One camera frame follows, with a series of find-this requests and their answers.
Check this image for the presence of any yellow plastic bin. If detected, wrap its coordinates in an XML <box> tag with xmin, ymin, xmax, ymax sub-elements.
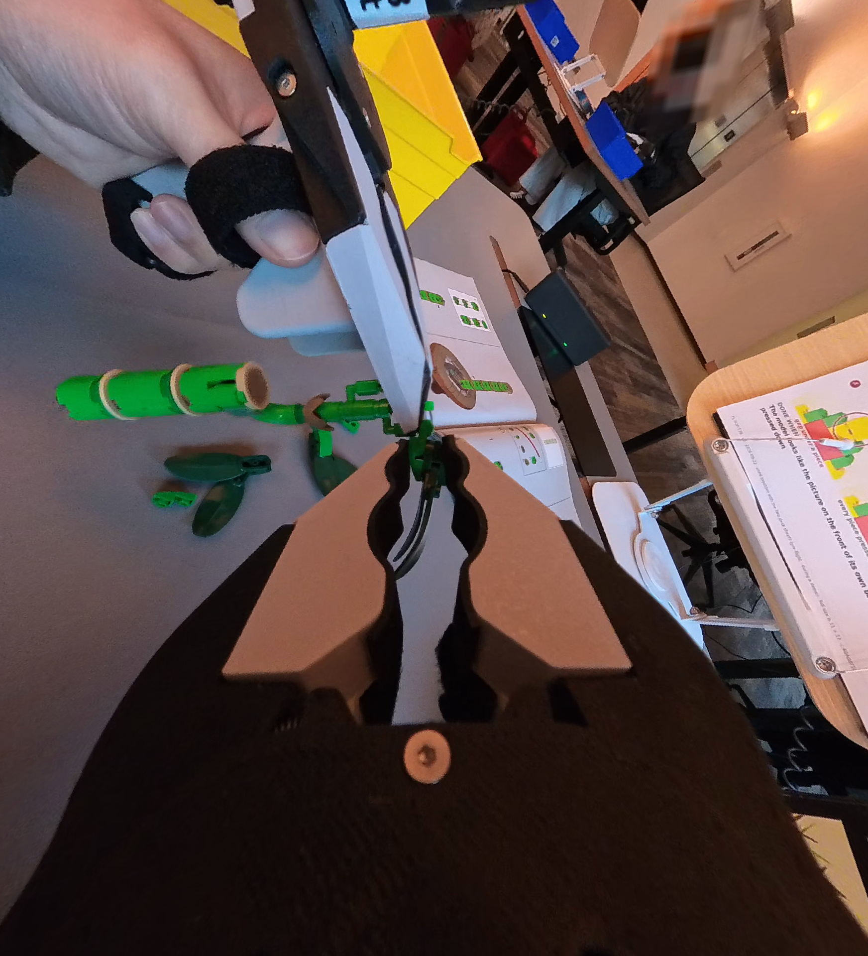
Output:
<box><xmin>165</xmin><ymin>0</ymin><xmax>483</xmax><ymax>229</ymax></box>

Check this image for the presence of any white stand base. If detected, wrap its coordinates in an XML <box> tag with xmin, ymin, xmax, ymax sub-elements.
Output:
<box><xmin>591</xmin><ymin>478</ymin><xmax>707</xmax><ymax>651</ymax></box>

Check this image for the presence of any green toy bamboo stalk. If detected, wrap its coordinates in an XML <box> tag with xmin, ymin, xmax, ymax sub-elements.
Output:
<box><xmin>55</xmin><ymin>362</ymin><xmax>394</xmax><ymax>438</ymax></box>

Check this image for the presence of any dark green toy leaf pair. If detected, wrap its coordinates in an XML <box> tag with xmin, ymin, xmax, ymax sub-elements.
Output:
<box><xmin>389</xmin><ymin>418</ymin><xmax>450</xmax><ymax>580</ymax></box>
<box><xmin>164</xmin><ymin>450</ymin><xmax>272</xmax><ymax>539</ymax></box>

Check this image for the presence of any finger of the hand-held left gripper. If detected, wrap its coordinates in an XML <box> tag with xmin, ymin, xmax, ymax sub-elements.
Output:
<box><xmin>325</xmin><ymin>179</ymin><xmax>435</xmax><ymax>436</ymax></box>

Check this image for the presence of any white framed wall sign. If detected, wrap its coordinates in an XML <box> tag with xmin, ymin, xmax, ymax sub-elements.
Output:
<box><xmin>725</xmin><ymin>220</ymin><xmax>792</xmax><ymax>271</ymax></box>

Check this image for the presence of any wall lamp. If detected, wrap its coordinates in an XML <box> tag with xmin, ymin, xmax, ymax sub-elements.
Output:
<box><xmin>777</xmin><ymin>82</ymin><xmax>838</xmax><ymax>143</ymax></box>

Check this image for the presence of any black electronic box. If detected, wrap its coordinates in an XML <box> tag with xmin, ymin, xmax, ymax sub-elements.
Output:
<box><xmin>516</xmin><ymin>269</ymin><xmax>610</xmax><ymax>382</ymax></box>

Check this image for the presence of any red storage bin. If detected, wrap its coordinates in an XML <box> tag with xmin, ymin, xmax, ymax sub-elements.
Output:
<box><xmin>479</xmin><ymin>108</ymin><xmax>540</xmax><ymax>184</ymax></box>

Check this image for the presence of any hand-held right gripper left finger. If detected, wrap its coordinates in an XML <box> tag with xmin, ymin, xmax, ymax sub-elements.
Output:
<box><xmin>221</xmin><ymin>441</ymin><xmax>413</xmax><ymax>725</ymax></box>

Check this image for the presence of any long wooden table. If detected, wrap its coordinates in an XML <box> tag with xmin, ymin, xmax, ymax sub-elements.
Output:
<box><xmin>516</xmin><ymin>0</ymin><xmax>651</xmax><ymax>225</ymax></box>

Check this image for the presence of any blue storage bin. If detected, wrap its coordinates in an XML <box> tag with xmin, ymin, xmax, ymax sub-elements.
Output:
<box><xmin>583</xmin><ymin>101</ymin><xmax>644</xmax><ymax>180</ymax></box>
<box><xmin>527</xmin><ymin>0</ymin><xmax>580</xmax><ymax>64</ymax></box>

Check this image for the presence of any person's left hand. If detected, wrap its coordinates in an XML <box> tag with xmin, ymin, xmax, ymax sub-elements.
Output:
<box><xmin>0</xmin><ymin>0</ymin><xmax>323</xmax><ymax>281</ymax></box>

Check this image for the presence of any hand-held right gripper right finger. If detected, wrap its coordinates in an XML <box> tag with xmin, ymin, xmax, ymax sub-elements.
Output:
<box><xmin>437</xmin><ymin>435</ymin><xmax>635</xmax><ymax>725</ymax></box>

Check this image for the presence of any grey desk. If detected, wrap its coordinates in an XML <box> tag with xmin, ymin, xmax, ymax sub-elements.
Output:
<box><xmin>0</xmin><ymin>153</ymin><xmax>607</xmax><ymax>950</ymax></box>

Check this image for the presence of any open instruction booklet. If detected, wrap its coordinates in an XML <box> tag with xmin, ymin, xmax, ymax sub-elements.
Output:
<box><xmin>404</xmin><ymin>257</ymin><xmax>584</xmax><ymax>524</ymax></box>

